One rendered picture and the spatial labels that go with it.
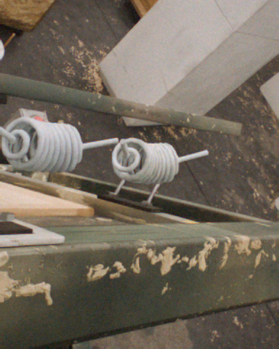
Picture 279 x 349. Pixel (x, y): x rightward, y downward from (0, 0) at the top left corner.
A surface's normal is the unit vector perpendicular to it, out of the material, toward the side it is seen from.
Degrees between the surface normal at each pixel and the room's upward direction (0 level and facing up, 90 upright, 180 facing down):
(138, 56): 90
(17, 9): 90
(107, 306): 39
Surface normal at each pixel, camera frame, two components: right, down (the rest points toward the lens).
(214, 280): 0.71, 0.14
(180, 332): 0.64, -0.52
